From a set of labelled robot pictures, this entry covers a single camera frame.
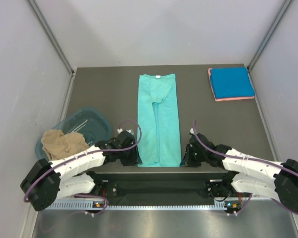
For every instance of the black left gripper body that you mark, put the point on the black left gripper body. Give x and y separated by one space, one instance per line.
128 156

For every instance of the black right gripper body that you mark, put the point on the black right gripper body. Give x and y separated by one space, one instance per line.
193 158

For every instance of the teal green t shirt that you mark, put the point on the teal green t shirt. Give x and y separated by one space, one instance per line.
158 118

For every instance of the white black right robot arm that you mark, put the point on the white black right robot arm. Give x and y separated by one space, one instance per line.
245 174

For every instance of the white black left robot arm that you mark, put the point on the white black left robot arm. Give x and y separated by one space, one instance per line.
49 181

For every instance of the translucent teal plastic basket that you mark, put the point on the translucent teal plastic basket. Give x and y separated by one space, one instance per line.
87 121

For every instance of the crumpled beige t shirt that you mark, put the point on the crumpled beige t shirt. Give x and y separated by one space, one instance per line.
58 145

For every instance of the folded pink t shirt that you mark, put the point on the folded pink t shirt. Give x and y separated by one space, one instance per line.
212 91

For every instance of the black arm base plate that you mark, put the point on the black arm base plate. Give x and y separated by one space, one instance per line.
164 188

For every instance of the grey slotted cable duct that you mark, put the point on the grey slotted cable duct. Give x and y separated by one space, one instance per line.
93 205

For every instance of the right aluminium corner post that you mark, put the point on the right aluminium corner post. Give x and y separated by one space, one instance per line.
286 4

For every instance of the aluminium corner post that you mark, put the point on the aluminium corner post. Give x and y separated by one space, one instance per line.
286 4
50 35

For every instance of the left aluminium corner post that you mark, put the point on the left aluminium corner post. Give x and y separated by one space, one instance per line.
50 35

